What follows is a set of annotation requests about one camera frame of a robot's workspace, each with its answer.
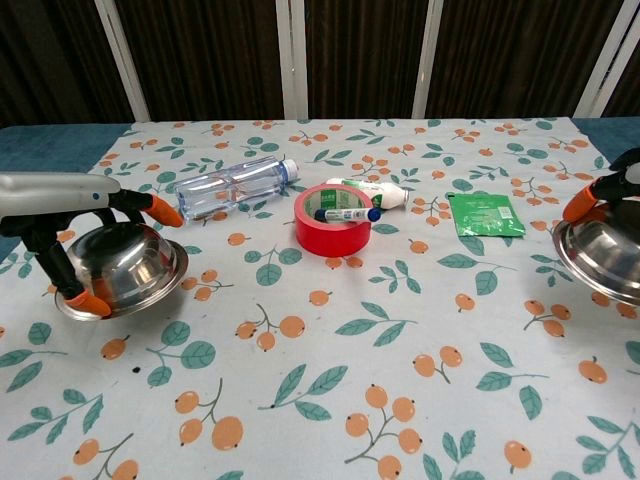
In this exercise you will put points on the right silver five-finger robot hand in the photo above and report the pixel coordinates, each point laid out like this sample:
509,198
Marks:
620,185

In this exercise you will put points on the clear plastic water bottle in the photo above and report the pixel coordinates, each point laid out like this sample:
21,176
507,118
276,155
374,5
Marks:
225,187

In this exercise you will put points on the floral tablecloth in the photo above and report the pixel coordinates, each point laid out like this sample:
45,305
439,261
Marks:
320,350

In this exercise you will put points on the red tape roll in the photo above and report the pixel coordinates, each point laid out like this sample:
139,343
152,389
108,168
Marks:
330,240

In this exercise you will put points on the blue capped marker pen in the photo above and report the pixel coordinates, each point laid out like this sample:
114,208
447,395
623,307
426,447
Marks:
345,215

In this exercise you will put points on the green foil packet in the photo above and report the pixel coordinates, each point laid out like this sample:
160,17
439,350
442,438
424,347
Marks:
485,215

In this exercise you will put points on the steel bowl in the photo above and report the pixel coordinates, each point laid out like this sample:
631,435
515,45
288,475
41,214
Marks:
605,255
130,265

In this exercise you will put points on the white partition frame post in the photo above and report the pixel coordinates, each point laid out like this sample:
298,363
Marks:
122,60
607,60
292,60
427,60

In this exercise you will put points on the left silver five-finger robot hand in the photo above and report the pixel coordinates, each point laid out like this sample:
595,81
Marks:
50,195

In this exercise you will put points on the small white plastic bottle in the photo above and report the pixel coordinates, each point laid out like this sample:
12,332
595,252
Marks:
390,196

